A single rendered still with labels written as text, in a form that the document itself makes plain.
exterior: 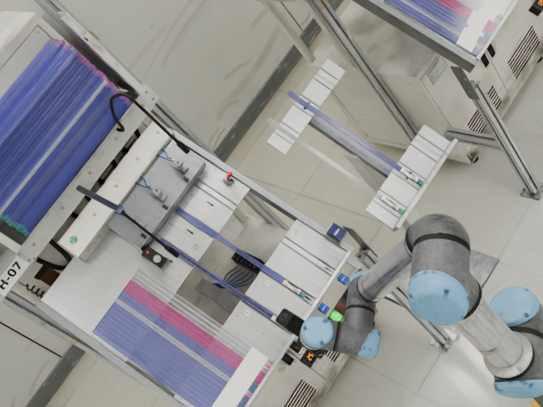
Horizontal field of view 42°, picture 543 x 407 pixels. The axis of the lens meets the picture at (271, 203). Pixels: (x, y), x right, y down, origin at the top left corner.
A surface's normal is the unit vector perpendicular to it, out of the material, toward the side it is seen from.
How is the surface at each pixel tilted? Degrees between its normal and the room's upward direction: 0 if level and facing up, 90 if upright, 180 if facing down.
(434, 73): 90
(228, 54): 90
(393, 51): 0
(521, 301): 7
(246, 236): 0
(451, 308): 83
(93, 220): 43
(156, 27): 90
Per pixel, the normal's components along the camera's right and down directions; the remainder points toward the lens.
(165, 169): 0.00, -0.25
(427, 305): -0.27, 0.73
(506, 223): -0.56, -0.55
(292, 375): 0.61, 0.22
